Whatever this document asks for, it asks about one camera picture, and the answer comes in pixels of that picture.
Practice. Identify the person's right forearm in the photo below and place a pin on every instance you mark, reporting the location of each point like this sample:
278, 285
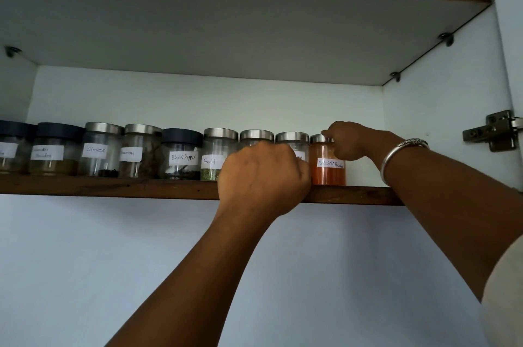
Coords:
449, 203

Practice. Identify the person's left fingers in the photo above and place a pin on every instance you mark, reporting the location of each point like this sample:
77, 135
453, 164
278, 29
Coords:
267, 148

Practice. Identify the white sleeve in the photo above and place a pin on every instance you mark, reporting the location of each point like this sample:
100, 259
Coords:
506, 310

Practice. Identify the person's right hand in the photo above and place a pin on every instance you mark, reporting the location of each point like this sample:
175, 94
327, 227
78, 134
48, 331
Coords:
359, 142

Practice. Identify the person's left hand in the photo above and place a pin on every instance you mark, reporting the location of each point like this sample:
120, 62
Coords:
261, 183

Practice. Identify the wooden-edged lower shelf board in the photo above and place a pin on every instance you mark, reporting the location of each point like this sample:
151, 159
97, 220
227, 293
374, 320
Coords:
122, 188

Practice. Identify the orange powder spice jar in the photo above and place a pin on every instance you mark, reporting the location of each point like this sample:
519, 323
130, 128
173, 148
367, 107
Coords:
327, 175

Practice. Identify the metal shelf support peg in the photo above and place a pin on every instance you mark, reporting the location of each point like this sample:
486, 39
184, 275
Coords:
446, 38
395, 76
12, 51

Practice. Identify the grey upper shelf board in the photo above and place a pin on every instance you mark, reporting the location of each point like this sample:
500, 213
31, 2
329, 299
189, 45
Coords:
204, 32

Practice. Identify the metal cabinet hinge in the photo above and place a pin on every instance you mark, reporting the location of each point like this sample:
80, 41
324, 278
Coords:
496, 130

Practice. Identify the person's right fingers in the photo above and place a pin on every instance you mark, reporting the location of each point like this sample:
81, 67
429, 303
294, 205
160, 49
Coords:
333, 132

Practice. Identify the person's left forearm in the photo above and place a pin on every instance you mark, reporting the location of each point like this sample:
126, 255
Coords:
204, 269

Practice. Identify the row of labelled glass jars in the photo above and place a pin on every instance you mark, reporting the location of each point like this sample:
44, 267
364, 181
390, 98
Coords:
98, 154

